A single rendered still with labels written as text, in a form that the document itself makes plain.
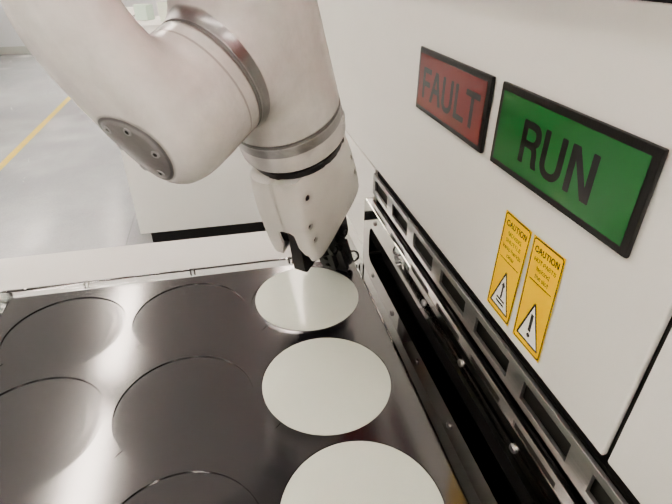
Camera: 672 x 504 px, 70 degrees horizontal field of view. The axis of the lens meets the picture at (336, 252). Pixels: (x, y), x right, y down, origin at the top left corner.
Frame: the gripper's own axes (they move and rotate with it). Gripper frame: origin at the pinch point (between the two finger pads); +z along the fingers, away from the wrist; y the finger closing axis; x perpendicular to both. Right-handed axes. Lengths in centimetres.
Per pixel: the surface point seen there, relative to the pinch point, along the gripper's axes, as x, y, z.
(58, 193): -244, -66, 132
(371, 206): 0.7, -8.0, 1.4
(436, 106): 9.6, -5.8, -15.7
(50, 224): -213, -41, 120
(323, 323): 3.3, 8.4, -1.6
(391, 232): 5.0, -3.8, -0.5
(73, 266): -37.9, 9.2, 6.8
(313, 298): 0.6, 5.9, -0.5
